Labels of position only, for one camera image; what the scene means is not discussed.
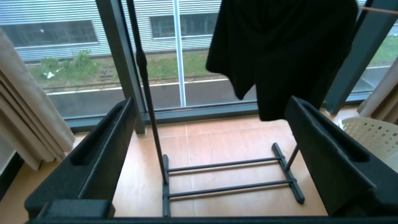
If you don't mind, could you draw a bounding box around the black clothes rack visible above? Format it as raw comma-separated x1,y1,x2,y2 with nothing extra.
125,0,374,218

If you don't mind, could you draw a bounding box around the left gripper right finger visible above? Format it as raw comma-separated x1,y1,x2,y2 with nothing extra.
284,95,398,218

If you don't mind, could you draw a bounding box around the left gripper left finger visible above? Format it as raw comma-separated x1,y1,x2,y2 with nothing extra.
24,98,138,219

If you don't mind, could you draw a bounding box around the window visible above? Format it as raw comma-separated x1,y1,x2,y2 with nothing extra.
0,0,398,135

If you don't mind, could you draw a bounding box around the white laundry basket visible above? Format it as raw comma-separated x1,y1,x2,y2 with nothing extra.
338,116,398,174

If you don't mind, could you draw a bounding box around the black garment with white cords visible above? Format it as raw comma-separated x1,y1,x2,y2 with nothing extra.
205,0,360,122

